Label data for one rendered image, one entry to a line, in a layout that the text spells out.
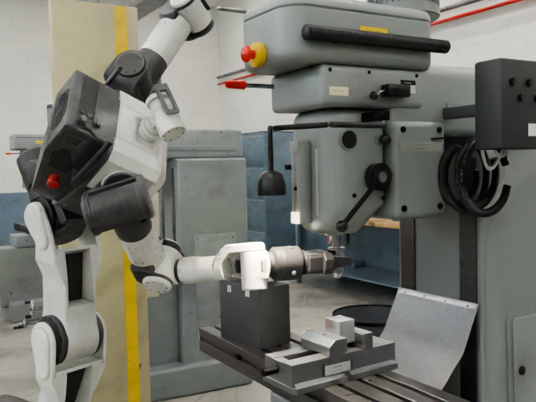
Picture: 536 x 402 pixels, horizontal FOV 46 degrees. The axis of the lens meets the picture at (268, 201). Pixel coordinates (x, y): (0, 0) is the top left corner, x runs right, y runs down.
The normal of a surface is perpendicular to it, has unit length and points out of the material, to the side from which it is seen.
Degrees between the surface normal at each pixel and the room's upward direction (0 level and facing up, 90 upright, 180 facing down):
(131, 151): 58
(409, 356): 45
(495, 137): 90
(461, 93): 90
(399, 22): 90
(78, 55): 90
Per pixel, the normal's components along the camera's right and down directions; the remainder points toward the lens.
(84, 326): 0.77, -0.15
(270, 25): -0.86, 0.05
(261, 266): 0.29, -0.14
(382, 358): 0.55, 0.03
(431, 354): -0.62, -0.67
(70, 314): 0.78, 0.09
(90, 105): 0.66, -0.51
